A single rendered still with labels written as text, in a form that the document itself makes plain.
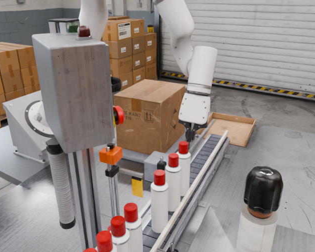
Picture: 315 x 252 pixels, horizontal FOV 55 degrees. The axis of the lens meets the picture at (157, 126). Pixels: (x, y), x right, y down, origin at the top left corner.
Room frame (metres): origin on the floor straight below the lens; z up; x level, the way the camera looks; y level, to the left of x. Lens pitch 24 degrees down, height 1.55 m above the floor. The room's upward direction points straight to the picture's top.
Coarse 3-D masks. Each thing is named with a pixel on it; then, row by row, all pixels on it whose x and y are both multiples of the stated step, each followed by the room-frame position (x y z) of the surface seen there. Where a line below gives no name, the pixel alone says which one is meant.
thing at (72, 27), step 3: (69, 24) 0.60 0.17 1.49; (72, 24) 0.60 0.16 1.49; (75, 24) 0.60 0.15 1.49; (69, 27) 0.60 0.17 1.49; (72, 27) 0.60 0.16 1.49; (75, 27) 0.60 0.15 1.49; (69, 30) 0.60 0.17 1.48; (72, 30) 0.60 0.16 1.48; (75, 30) 0.60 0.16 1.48; (69, 33) 0.60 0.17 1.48; (72, 33) 0.59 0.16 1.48; (75, 33) 0.60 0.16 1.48
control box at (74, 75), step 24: (48, 48) 0.47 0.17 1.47; (72, 48) 0.49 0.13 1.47; (96, 48) 0.51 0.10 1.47; (48, 72) 0.50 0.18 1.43; (72, 72) 0.48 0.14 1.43; (96, 72) 0.50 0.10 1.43; (48, 96) 0.53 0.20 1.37; (72, 96) 0.48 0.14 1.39; (96, 96) 0.50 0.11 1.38; (48, 120) 0.58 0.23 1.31; (72, 120) 0.48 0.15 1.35; (96, 120) 0.50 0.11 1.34; (72, 144) 0.48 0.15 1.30; (96, 144) 0.50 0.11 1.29
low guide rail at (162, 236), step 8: (224, 136) 1.29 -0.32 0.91; (216, 152) 1.16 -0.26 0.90; (208, 160) 1.06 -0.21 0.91; (200, 176) 0.95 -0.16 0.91; (192, 184) 0.90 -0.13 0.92; (192, 192) 0.87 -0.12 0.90; (184, 200) 0.81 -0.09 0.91; (176, 208) 0.77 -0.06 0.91; (176, 216) 0.74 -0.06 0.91; (168, 224) 0.70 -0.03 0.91; (168, 232) 0.68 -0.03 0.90; (160, 240) 0.63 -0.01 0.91; (152, 248) 0.60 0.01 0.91
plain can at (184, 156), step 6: (180, 144) 0.88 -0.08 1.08; (186, 144) 0.88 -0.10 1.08; (180, 150) 0.88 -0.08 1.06; (186, 150) 0.88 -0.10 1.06; (180, 156) 0.88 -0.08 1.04; (186, 156) 0.88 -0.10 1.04; (180, 162) 0.87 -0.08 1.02; (186, 162) 0.87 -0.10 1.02; (186, 168) 0.87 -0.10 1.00; (186, 174) 0.87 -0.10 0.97; (186, 180) 0.87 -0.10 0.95; (186, 186) 0.88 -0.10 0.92; (180, 192) 0.87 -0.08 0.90; (186, 192) 0.88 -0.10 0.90
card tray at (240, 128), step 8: (216, 112) 1.70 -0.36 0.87; (208, 120) 1.64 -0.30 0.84; (216, 120) 1.66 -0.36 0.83; (224, 120) 1.66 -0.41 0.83; (232, 120) 1.66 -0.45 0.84; (240, 120) 1.64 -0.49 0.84; (248, 120) 1.62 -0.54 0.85; (200, 128) 1.50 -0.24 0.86; (216, 128) 1.55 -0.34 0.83; (224, 128) 1.55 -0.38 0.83; (232, 128) 1.55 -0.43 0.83; (240, 128) 1.55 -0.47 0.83; (248, 128) 1.55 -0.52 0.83; (232, 136) 1.45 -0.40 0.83; (240, 136) 1.45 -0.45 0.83; (248, 136) 1.40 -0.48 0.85; (240, 144) 1.35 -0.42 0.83
